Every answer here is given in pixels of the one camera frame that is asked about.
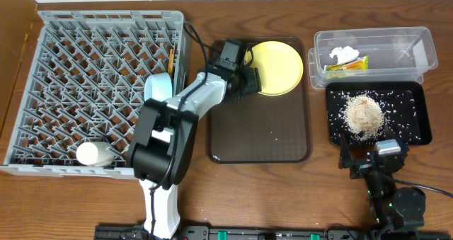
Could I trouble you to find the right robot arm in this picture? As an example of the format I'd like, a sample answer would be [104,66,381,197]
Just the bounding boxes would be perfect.
[338,126,426,239]

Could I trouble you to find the dark brown serving tray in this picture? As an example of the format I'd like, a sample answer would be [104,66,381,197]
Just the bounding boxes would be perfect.
[206,35,313,164]

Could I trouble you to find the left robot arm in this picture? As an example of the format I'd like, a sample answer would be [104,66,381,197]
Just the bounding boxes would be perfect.
[120,39,261,239]

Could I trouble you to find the wooden chopstick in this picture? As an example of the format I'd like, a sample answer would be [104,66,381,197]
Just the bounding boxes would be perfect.
[167,49,175,77]

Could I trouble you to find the green orange snack wrapper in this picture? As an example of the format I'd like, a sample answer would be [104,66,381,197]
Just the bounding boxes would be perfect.
[324,55,369,72]

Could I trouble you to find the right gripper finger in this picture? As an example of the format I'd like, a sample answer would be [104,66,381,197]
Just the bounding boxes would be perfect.
[338,133,352,169]
[384,125,402,143]

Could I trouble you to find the light blue bowl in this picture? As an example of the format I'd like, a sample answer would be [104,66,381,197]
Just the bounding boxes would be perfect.
[144,72,173,101]

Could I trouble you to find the black rectangular waste tray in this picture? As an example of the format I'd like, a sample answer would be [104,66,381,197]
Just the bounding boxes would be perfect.
[326,81,432,147]

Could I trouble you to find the yellow round plate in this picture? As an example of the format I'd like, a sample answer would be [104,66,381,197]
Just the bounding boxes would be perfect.
[244,41,304,96]

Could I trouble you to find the white cylindrical cup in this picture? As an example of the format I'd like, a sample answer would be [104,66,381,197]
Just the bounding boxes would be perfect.
[76,142,115,167]

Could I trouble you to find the pile of rice leftovers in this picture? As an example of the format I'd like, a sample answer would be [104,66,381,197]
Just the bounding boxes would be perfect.
[328,90,422,144]

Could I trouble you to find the clear plastic waste bin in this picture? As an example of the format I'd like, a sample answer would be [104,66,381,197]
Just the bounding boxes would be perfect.
[308,26,438,89]

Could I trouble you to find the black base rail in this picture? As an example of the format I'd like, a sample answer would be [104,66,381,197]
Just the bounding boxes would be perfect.
[93,226,452,240]

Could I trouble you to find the grey plastic dishwasher rack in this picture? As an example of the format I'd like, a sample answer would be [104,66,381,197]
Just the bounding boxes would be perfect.
[1,10,191,180]

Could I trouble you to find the white tissue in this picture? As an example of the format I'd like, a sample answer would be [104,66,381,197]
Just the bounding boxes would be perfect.
[329,46,360,65]

